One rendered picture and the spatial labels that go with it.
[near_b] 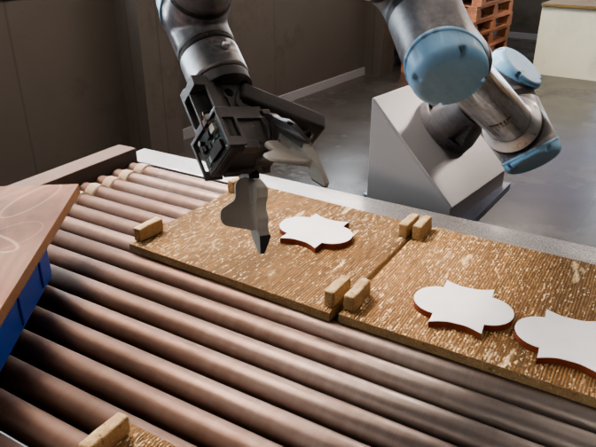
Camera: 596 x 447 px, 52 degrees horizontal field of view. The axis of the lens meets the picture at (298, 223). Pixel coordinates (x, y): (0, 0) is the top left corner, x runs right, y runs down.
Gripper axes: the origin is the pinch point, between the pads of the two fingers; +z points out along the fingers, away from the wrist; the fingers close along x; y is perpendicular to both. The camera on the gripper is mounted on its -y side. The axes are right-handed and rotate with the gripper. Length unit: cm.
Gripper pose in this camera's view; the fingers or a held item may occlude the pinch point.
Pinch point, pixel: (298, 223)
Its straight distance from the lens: 69.6
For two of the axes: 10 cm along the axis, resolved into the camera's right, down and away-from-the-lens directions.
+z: 3.8, 8.6, -3.4
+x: 4.9, -5.0, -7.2
